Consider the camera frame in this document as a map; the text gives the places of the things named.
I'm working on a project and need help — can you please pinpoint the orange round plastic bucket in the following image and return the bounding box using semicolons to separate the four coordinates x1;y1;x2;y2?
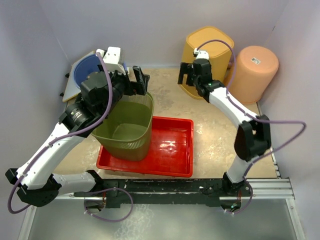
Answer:
223;45;279;105

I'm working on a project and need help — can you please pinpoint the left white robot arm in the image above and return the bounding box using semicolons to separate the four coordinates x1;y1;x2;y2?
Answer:
5;66;150;207

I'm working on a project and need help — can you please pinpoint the aluminium frame rail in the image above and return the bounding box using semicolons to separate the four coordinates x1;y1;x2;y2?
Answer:
17;102;306;240

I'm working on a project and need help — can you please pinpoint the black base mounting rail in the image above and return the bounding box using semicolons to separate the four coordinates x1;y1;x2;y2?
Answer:
74;178;253;209

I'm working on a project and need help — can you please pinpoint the blue round plastic bucket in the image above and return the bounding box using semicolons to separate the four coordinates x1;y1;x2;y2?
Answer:
73;53;101;89

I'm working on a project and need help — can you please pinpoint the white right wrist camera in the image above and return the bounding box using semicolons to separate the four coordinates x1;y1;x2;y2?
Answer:
193;48;210;60

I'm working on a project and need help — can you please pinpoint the green mesh waste basket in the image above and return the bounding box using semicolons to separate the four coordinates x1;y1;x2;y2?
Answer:
91;93;154;161

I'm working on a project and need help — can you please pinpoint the red plastic tray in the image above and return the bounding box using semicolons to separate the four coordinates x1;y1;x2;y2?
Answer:
96;116;194;178

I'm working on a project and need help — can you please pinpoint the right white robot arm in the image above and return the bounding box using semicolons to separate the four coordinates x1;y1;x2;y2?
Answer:
177;58;271;196

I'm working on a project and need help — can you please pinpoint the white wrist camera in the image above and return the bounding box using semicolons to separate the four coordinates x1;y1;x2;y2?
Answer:
193;48;210;60
95;46;127;75

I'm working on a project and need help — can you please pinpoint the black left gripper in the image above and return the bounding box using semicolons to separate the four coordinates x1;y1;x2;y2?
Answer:
98;62;149;117

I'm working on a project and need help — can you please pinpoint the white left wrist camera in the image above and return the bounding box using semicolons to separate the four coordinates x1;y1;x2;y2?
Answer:
95;46;127;75

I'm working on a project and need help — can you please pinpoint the yellow mesh waste basket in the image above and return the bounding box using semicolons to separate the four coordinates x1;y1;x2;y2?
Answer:
179;26;235;100

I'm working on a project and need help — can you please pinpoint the small whiteboard yellow frame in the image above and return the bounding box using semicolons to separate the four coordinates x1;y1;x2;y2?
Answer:
62;51;95;103

